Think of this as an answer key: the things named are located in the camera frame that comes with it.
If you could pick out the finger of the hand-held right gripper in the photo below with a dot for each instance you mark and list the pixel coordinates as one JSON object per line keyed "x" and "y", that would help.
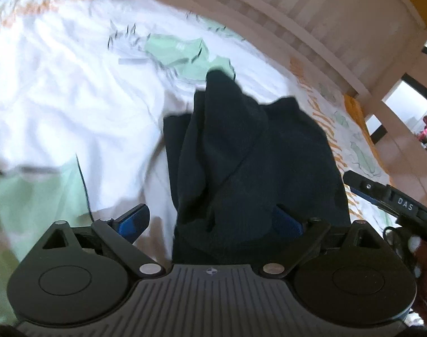
{"x": 364, "y": 184}

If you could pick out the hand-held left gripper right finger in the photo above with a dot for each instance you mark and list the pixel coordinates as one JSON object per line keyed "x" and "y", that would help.
{"x": 287, "y": 224}

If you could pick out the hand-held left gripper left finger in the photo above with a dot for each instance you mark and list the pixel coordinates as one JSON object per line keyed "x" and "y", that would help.
{"x": 133, "y": 220}

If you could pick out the dark navy hooded jacket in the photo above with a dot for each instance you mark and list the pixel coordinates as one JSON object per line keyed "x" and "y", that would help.
{"x": 248, "y": 154}

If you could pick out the printed white bed sheet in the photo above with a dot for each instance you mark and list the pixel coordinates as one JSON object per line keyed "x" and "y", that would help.
{"x": 59, "y": 112}

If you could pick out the white wooden bed frame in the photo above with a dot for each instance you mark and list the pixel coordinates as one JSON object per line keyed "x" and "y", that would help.
{"x": 304, "y": 10}

